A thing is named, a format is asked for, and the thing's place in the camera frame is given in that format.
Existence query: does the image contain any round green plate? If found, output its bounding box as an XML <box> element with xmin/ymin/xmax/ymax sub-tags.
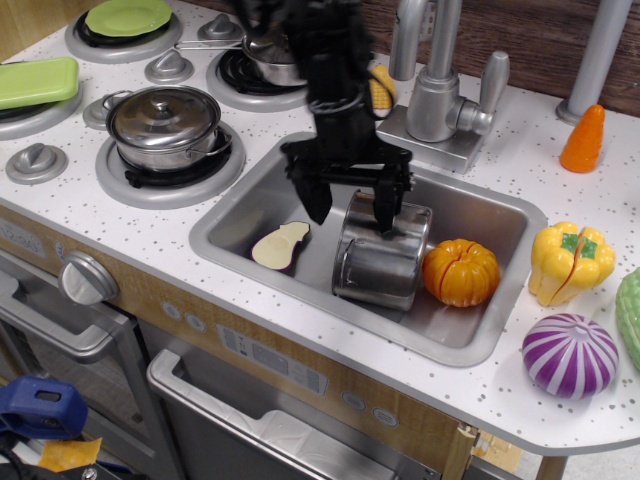
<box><xmin>85</xmin><ymin>0</ymin><xmax>173</xmax><ymax>37</ymax></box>

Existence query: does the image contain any green toy vegetable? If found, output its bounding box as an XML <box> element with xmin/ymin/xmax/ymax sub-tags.
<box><xmin>616</xmin><ymin>269</ymin><xmax>640</xmax><ymax>370</ymax></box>

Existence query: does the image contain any grey vertical pole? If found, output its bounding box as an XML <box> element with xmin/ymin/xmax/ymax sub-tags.
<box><xmin>556</xmin><ymin>0</ymin><xmax>633</xmax><ymax>126</ymax></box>

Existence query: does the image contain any front right stove burner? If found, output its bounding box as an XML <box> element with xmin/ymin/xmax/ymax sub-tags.
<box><xmin>96</xmin><ymin>124</ymin><xmax>246</xmax><ymax>210</ymax></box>

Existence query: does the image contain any grey stove knob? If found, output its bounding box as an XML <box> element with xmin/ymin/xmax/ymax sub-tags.
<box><xmin>197</xmin><ymin>13</ymin><xmax>245</xmax><ymax>41</ymax></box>
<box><xmin>5</xmin><ymin>143</ymin><xmax>68</xmax><ymax>185</ymax></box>
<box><xmin>144</xmin><ymin>50</ymin><xmax>194</xmax><ymax>84</ymax></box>

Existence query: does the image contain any back left stove burner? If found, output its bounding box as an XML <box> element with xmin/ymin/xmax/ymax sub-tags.
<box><xmin>64</xmin><ymin>14</ymin><xmax>182</xmax><ymax>64</ymax></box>

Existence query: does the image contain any purple striped toy onion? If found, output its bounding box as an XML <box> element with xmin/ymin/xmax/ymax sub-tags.
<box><xmin>521</xmin><ymin>313</ymin><xmax>619</xmax><ymax>400</ymax></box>

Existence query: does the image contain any grey oven door handle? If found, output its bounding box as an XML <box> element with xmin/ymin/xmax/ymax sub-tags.
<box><xmin>1</xmin><ymin>278</ymin><xmax>134</xmax><ymax>364</ymax></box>

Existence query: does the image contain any back right stove burner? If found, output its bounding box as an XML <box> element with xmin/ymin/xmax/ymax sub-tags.
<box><xmin>205</xmin><ymin>50</ymin><xmax>307</xmax><ymax>113</ymax></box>

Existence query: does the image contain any grey stove knob back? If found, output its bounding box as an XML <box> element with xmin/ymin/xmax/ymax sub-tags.
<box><xmin>197</xmin><ymin>13</ymin><xmax>245</xmax><ymax>41</ymax></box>

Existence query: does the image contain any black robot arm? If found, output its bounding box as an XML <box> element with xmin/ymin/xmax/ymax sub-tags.
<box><xmin>231</xmin><ymin>1</ymin><xmax>412</xmax><ymax>233</ymax></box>

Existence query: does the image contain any grey stove knob middle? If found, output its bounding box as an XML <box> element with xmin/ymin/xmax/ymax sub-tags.
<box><xmin>144</xmin><ymin>50</ymin><xmax>194</xmax><ymax>84</ymax></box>

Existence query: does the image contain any grey stove knob left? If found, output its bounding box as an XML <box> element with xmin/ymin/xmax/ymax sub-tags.
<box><xmin>5</xmin><ymin>143</ymin><xmax>68</xmax><ymax>185</ymax></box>

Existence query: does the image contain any grey sink basin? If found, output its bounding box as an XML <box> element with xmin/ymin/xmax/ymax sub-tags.
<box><xmin>189</xmin><ymin>146</ymin><xmax>547</xmax><ymax>367</ymax></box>

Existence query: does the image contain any orange tape piece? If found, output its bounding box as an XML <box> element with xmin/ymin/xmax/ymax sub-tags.
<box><xmin>38</xmin><ymin>438</ymin><xmax>102</xmax><ymax>472</ymax></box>

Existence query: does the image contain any lidded steel pot front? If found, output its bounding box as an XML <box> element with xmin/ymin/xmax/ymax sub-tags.
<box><xmin>106</xmin><ymin>86</ymin><xmax>232</xmax><ymax>173</ymax></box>

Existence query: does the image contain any grey dishwasher door handle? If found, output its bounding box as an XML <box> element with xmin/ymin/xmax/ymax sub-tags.
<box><xmin>147</xmin><ymin>349</ymin><xmax>441</xmax><ymax>479</ymax></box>

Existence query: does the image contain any green rectangular lid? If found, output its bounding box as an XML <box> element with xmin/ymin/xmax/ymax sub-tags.
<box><xmin>1</xmin><ymin>57</ymin><xmax>79</xmax><ymax>110</ymax></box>

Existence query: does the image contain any orange toy carrot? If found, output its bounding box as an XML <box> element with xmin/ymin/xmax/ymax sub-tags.
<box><xmin>559</xmin><ymin>104</ymin><xmax>606</xmax><ymax>173</ymax></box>

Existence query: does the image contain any lidded steel saucepan back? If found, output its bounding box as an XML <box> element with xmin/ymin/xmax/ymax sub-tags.
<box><xmin>174</xmin><ymin>30</ymin><xmax>307</xmax><ymax>87</ymax></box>

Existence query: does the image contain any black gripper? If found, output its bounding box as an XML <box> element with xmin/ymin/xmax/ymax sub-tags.
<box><xmin>281</xmin><ymin>105</ymin><xmax>412</xmax><ymax>234</ymax></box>

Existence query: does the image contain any stove burner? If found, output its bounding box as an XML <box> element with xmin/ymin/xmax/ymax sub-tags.
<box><xmin>96</xmin><ymin>124</ymin><xmax>246</xmax><ymax>210</ymax></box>
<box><xmin>64</xmin><ymin>14</ymin><xmax>182</xmax><ymax>64</ymax></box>
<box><xmin>1</xmin><ymin>78</ymin><xmax>82</xmax><ymax>140</ymax></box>
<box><xmin>205</xmin><ymin>50</ymin><xmax>307</xmax><ymax>113</ymax></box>

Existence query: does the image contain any front left stove burner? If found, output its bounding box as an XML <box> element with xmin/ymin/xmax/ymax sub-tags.
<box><xmin>1</xmin><ymin>78</ymin><xmax>82</xmax><ymax>140</ymax></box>

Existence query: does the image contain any yellow toy bell pepper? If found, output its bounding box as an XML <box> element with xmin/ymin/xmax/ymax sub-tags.
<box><xmin>528</xmin><ymin>222</ymin><xmax>616</xmax><ymax>306</ymax></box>

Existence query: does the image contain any silver toy faucet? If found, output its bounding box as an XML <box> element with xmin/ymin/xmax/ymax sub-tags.
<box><xmin>378</xmin><ymin>0</ymin><xmax>510</xmax><ymax>174</ymax></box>

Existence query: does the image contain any yellow toy corn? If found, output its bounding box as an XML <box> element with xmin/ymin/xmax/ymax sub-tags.
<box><xmin>369</xmin><ymin>64</ymin><xmax>397</xmax><ymax>116</ymax></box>

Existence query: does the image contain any orange toy pumpkin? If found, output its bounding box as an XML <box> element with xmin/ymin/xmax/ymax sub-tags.
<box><xmin>422</xmin><ymin>239</ymin><xmax>501</xmax><ymax>308</ymax></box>

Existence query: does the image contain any grey stove knob hidden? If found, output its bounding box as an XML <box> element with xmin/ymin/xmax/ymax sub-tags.
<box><xmin>82</xmin><ymin>96</ymin><xmax>120</xmax><ymax>131</ymax></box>

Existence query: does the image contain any toy eggplant half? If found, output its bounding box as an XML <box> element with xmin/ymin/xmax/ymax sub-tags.
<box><xmin>251</xmin><ymin>221</ymin><xmax>310</xmax><ymax>271</ymax></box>

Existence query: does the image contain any grey oven dial knob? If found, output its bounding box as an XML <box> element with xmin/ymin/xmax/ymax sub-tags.
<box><xmin>58</xmin><ymin>250</ymin><xmax>119</xmax><ymax>306</ymax></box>

